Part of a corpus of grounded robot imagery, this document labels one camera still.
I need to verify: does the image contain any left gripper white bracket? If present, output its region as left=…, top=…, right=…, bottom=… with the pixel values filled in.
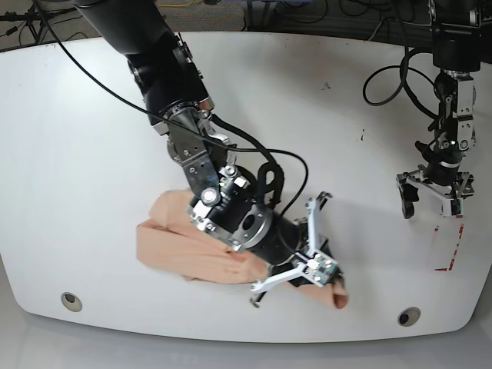
left=396, top=165, right=474, bottom=219

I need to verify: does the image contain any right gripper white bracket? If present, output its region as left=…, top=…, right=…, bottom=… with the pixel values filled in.
left=251, top=191, right=334, bottom=308

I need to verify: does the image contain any peach T-shirt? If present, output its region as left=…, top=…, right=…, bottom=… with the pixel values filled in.
left=136, top=188, right=350, bottom=311

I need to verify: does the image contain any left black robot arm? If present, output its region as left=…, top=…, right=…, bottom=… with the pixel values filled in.
left=378, top=1, right=491, bottom=219

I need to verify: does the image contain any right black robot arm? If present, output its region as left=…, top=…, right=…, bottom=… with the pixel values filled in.
left=75, top=1, right=342, bottom=306

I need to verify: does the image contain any red tape rectangle marking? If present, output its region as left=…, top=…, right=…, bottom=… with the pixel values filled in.
left=434, top=223, right=464, bottom=271

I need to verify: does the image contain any right table grommet hole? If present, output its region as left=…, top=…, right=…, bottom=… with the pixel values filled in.
left=397, top=307, right=421, bottom=327

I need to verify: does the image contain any table grommet hole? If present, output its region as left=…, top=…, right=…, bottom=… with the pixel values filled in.
left=61, top=292, right=83, bottom=313
left=397, top=307, right=421, bottom=327

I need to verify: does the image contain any left table grommet hole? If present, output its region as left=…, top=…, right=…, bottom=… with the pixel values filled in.
left=61, top=292, right=83, bottom=313

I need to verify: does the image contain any black tripod stand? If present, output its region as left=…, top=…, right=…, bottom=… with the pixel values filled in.
left=0, top=0, right=81, bottom=45

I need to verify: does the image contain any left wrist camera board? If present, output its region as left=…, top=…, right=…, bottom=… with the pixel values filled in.
left=441, top=198, right=464, bottom=218

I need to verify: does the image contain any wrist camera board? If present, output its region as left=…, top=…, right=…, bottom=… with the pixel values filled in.
left=441, top=198, right=464, bottom=218
left=304, top=252, right=338, bottom=287

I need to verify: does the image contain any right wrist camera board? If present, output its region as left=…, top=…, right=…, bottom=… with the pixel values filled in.
left=304, top=252, right=338, bottom=287

